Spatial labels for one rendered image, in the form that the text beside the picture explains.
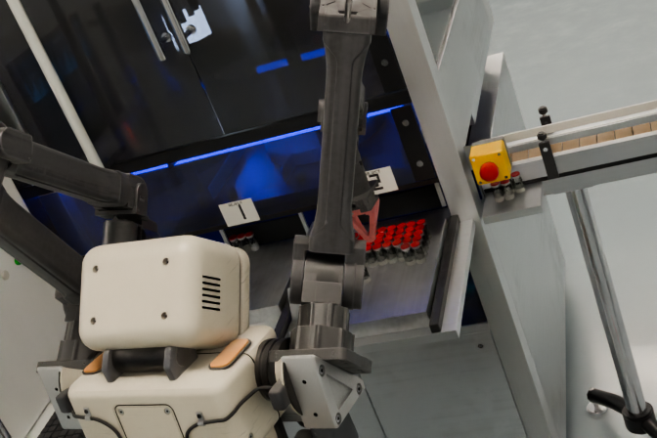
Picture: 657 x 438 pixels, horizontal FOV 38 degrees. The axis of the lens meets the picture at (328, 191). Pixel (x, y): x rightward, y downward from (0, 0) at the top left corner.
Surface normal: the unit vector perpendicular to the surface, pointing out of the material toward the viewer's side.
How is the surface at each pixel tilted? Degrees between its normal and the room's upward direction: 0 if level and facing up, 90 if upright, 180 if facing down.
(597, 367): 0
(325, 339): 49
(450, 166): 90
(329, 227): 79
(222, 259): 90
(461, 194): 90
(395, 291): 0
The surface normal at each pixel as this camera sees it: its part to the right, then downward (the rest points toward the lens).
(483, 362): -0.21, 0.49
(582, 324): -0.34, -0.85
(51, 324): 0.92, -0.20
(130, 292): -0.50, -0.19
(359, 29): -0.04, 0.25
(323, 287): 0.00, -0.38
